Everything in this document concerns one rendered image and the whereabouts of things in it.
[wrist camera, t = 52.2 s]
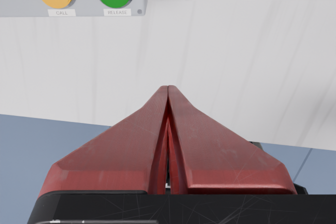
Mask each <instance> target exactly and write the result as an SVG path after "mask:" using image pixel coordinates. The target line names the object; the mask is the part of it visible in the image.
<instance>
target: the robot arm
mask: <svg viewBox="0 0 336 224"><path fill-rule="evenodd" d="M167 159H169V175H170V192H171V194H165V192H166V176H167ZM27 224H336V194H297V191H296V189H295V186H294V184H293V181H292V179H291V177H290V174H289V172H288V170H287V168H286V166H285V165H284V164H283V163H282V162H281V161H279V160H277V159H276V158H274V157H273V156H271V155H270V154H268V153H266V152H265V151H263V150H262V149H260V148H258V147H257V146H255V145H254V144H252V143H251V142H249V141H247V140H246V139H244V138H243V137H241V136H239V135H238V134H236V133H235V132H233V131H232V130H230V129H228V128H227V127H225V126H224V125H222V124H221V123H219V122H217V121H216V120H214V119H213V118H211V117H209V116H208V115H206V114H205V113H203V112H202V111H200V110H198V109H197V108H196V107H194V106H193V105H192V104H191V103H190V101H189V100H188V99H187V98H186V97H185V96H184V95H183V94H182V92H181V91H180V90H179V89H178V88H177V87H176V86H175V85H168V86H167V85H162V86H160V87H159V88H158V89H157V91H156V92H155V93H154V94H153V95H152V96H151V97H150V99H149V100H148V101H147V102H146V103H145V104H144V105H143V106H142V107H141V108H140V109H138V110H137V111H135V112H134V113H132V114H131V115H129V116H127V117H126V118H124V119H123V120H121V121H120V122H118V123H116V124H115V125H113V126H112V127H110V128H109V129H107V130H105V131H104V132H102V133H101V134H99V135H98V136H96V137H94V138H93V139H91V140H90V141H88V142H87V143H85V144H83V145H82V146H80V147H79V148H77V149H76V150H74V151H72V152H71V153H69V154H68V155H66V156H65V157H63V158H61V159H60V160H58V161H57V162H55V163H54V164H53V165H52V166H51V168H50V169H49V171H48V173H47V175H46V178H45V180H44V183H43V185H42V188H41V190H40V192H39V195H38V197H37V200H36V202H35V205H34V207H33V210H32V212H31V214H30V217H29V219H28V222H27Z"/></svg>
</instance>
